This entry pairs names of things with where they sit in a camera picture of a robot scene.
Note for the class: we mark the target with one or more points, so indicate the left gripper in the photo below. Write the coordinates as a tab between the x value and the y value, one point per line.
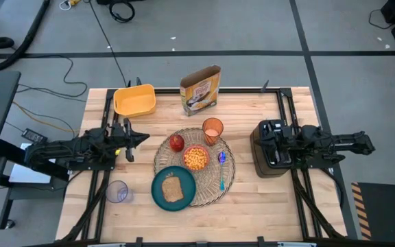
128	125

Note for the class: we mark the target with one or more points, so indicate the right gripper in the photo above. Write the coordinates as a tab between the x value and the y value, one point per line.
285	137

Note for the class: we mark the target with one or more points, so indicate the red apple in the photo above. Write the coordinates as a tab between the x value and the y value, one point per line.
177	143

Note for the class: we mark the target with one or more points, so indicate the patterned ceramic bowl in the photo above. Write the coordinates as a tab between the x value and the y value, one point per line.
183	158

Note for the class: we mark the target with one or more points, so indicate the iridescent spoon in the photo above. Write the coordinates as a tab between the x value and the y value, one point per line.
221	158

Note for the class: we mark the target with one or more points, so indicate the orange plastic tumbler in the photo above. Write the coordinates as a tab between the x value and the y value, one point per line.
213	132

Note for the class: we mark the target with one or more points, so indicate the yellow cereal puffs heap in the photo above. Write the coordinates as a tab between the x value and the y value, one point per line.
195	158

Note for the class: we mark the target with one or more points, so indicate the brown toast slice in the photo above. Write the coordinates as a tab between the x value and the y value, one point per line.
172	188

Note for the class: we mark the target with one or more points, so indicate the teal plate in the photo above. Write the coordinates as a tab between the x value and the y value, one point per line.
189	185

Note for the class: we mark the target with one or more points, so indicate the Panda Puffs cereal box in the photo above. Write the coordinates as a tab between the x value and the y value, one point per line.
201	92

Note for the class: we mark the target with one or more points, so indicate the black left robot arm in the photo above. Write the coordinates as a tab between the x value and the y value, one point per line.
63	151

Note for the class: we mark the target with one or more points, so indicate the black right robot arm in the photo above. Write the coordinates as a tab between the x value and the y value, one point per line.
341	140

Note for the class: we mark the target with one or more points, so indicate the black toaster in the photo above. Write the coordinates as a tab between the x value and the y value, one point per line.
262	164

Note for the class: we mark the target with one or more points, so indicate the yellow plastic bin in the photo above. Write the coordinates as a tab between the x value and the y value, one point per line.
134	103

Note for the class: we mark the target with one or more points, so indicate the round woven placemat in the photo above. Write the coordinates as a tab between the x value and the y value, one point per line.
170	161

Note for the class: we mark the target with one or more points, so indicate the clear glass tumbler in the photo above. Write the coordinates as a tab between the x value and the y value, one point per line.
117	191

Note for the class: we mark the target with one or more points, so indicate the black power adapter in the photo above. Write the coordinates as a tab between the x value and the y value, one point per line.
34	136

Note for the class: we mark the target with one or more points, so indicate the white floor board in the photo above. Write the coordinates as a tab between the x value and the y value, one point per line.
26	175

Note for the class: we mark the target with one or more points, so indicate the black hazard striped mat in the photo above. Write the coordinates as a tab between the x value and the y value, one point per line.
386	212

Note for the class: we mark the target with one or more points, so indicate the yellow white power plug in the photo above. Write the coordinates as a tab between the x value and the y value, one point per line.
68	4

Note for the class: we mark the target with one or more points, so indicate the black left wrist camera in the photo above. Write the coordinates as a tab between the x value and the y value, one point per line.
118	137

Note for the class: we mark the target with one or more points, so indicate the black rig frame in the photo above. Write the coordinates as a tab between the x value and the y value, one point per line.
242	91

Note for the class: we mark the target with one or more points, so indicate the white metal bracket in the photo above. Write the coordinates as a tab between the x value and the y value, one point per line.
106	245

